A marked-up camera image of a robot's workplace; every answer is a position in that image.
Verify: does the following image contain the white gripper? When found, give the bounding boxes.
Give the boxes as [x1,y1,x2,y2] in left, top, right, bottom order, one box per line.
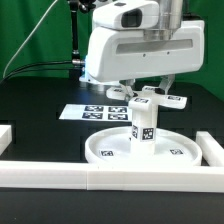
[86,0,204,102]

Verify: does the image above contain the white cross-shaped table base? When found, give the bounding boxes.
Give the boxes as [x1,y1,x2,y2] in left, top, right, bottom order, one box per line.
[106,86,187,112]

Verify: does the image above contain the white round table top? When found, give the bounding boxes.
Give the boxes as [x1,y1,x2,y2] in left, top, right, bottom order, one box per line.
[85,126,202,167]

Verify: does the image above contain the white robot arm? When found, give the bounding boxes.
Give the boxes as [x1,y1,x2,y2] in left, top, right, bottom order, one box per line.
[80,0,204,96]

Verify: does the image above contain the white sheet with markers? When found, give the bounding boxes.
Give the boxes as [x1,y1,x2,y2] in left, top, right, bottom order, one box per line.
[59,104,132,122]

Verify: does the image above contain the black cable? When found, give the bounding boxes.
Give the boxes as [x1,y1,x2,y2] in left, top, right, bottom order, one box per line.
[0,60,84,84]

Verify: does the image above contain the white U-shaped frame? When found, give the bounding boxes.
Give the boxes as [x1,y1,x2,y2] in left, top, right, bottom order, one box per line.
[0,125,224,193]

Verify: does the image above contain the grey cable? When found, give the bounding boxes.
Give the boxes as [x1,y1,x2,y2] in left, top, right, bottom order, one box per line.
[2,0,60,79]

